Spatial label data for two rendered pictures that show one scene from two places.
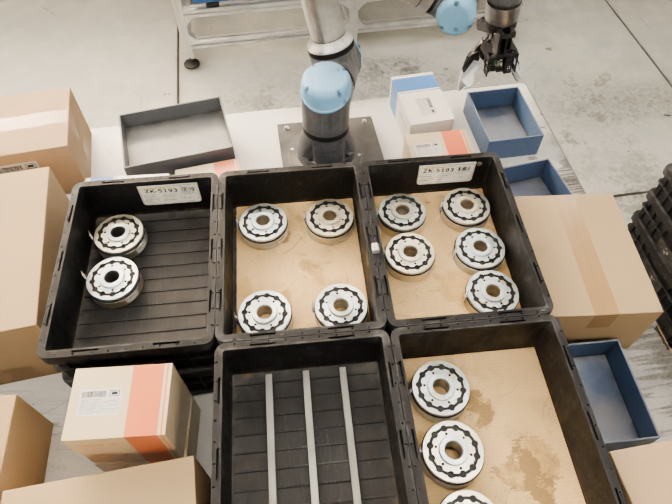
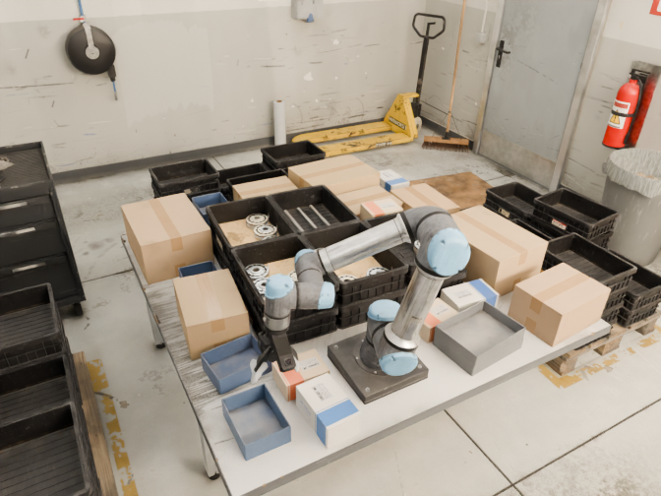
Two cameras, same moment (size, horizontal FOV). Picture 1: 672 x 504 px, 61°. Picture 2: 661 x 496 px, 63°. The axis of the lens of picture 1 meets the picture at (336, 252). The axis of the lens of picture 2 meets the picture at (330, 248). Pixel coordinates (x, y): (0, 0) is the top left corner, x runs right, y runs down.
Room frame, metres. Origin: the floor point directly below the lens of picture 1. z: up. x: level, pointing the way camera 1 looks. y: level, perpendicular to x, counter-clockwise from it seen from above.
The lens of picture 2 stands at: (2.33, -0.65, 2.09)
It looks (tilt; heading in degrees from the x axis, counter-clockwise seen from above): 32 degrees down; 159
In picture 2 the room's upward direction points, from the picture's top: 1 degrees clockwise
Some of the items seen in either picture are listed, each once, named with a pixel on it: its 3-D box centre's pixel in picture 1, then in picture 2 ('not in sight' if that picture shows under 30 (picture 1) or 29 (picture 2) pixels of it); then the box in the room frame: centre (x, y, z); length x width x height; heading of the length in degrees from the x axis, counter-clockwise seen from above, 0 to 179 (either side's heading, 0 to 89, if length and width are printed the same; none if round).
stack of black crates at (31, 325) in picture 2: not in sight; (30, 354); (0.20, -1.27, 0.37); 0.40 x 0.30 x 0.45; 9
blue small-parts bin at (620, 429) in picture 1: (594, 396); (202, 282); (0.41, -0.51, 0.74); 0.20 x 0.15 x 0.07; 6
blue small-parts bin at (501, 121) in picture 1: (501, 122); (256, 419); (1.19, -0.46, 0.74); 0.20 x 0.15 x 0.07; 9
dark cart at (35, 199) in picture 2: not in sight; (25, 238); (-0.74, -1.37, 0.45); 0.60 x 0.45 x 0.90; 9
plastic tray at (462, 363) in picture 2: not in sight; (477, 341); (1.09, 0.42, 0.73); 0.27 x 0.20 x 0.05; 105
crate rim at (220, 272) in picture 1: (295, 245); (352, 251); (0.64, 0.08, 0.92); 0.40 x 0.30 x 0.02; 6
